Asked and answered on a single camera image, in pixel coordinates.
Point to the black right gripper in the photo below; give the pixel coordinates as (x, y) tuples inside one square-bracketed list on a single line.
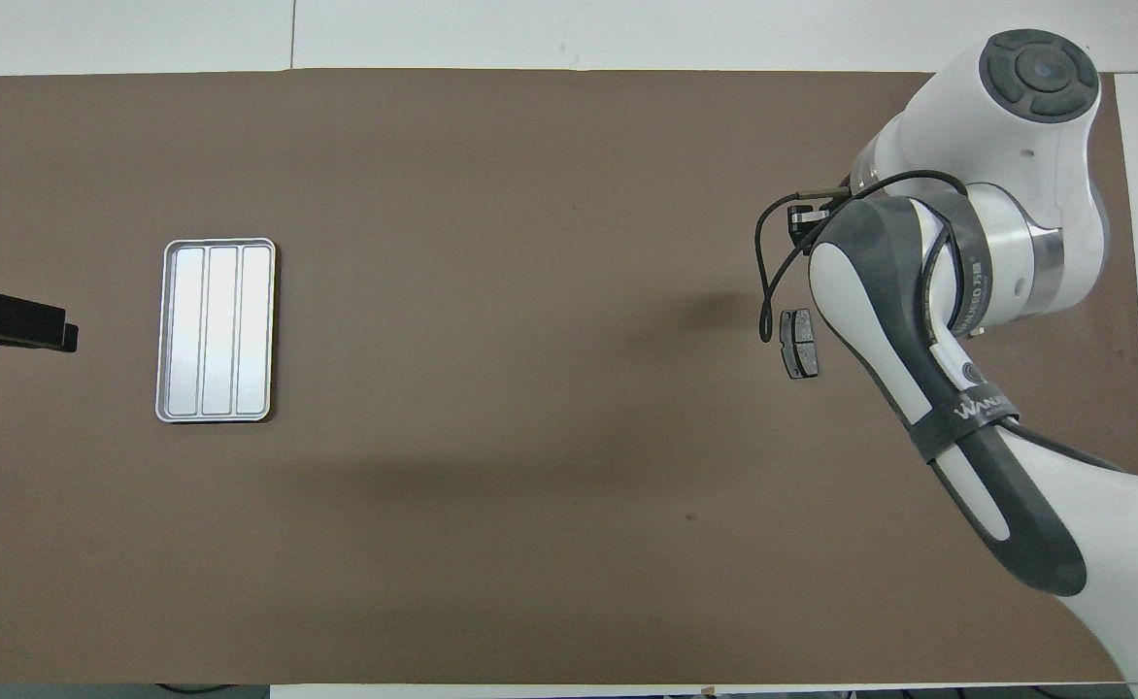
[(807, 221)]

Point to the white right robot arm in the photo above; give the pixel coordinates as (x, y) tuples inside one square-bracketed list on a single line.
[(996, 136)]

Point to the silver metal tray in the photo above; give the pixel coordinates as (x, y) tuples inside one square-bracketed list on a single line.
[(219, 330)]

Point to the rectangular dark brake pad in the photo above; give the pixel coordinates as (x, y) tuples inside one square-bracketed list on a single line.
[(799, 345)]

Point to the brown table mat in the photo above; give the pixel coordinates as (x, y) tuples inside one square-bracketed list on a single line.
[(530, 175)]

